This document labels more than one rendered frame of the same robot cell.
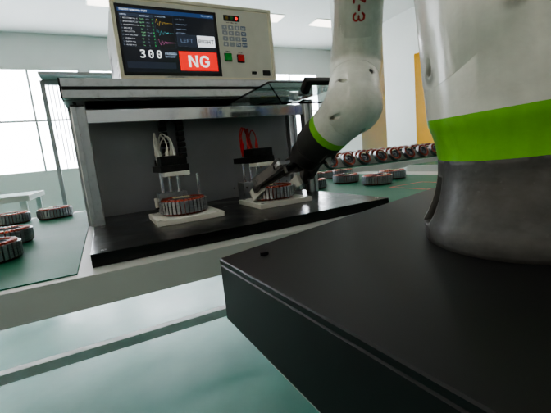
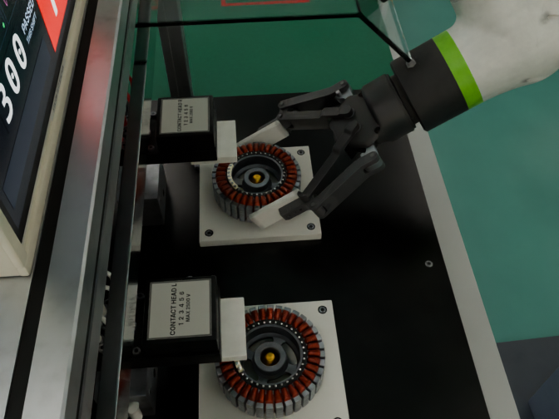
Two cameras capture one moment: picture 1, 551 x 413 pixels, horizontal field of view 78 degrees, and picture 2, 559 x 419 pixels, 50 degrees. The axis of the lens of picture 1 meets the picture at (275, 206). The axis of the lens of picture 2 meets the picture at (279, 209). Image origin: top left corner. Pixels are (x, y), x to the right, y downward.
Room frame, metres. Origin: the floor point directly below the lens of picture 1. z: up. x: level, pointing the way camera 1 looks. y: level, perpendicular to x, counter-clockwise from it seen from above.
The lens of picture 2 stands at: (0.71, 0.46, 1.39)
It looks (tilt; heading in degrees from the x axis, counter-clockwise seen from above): 52 degrees down; 292
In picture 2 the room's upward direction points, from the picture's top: straight up
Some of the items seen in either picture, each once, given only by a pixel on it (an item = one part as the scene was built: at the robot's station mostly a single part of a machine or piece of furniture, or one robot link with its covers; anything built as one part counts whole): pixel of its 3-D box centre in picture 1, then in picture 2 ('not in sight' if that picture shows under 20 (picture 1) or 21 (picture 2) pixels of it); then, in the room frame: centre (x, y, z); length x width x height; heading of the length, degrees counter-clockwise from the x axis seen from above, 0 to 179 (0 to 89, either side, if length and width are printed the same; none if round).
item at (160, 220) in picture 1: (184, 215); (269, 369); (0.81, 0.22, 0.78); 0.15 x 0.15 x 0.01; 26
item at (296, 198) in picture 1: (274, 200); (257, 193); (0.92, 0.00, 0.78); 0.15 x 0.15 x 0.01; 26
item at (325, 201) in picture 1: (230, 212); (250, 280); (0.88, 0.12, 0.76); 0.64 x 0.47 x 0.02; 116
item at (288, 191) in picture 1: (273, 191); (256, 180); (0.92, 0.00, 0.80); 0.11 x 0.11 x 0.04
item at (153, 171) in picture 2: (252, 189); (142, 189); (1.05, 0.07, 0.80); 0.07 x 0.05 x 0.06; 116
